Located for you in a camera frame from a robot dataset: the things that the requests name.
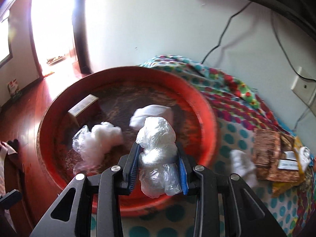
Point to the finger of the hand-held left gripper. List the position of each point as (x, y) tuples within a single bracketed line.
[(9, 196)]

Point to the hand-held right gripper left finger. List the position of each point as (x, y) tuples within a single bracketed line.
[(133, 167)]

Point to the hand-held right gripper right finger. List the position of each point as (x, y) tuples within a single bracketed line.
[(183, 175)]

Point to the clear plastic white bundle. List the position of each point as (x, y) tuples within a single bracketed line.
[(158, 153)]

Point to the white cloth bundle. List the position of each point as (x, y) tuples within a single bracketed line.
[(242, 165), (150, 112)]

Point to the red plastic basin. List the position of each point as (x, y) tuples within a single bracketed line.
[(187, 96)]

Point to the brown patterned packet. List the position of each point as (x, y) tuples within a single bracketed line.
[(266, 150)]

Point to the yellow packet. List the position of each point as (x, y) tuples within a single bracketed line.
[(284, 187)]

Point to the crumpled white plastic bag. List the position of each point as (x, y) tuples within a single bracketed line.
[(103, 135)]

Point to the polka dot blanket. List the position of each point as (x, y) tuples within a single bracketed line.
[(232, 128)]

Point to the small cardboard box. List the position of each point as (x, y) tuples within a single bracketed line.
[(82, 107)]

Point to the small white plastic bundle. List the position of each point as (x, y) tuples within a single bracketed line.
[(305, 153)]

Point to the window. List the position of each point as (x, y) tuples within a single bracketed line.
[(5, 42)]

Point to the dark wooden door frame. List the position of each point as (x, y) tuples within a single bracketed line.
[(81, 29)]

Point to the white wall socket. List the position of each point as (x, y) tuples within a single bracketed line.
[(303, 86)]

